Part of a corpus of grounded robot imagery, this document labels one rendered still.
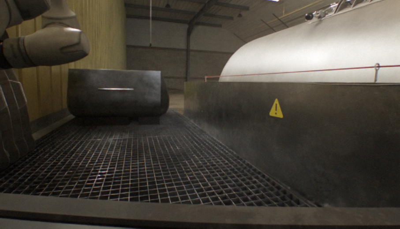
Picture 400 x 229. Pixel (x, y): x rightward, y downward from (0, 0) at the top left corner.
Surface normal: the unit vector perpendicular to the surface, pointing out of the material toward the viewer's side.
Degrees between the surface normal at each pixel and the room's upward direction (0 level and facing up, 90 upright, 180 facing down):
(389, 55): 67
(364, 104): 90
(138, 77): 92
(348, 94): 90
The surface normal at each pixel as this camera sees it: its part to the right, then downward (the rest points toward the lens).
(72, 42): 0.51, 0.09
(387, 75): -0.90, -0.30
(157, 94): 0.22, 0.11
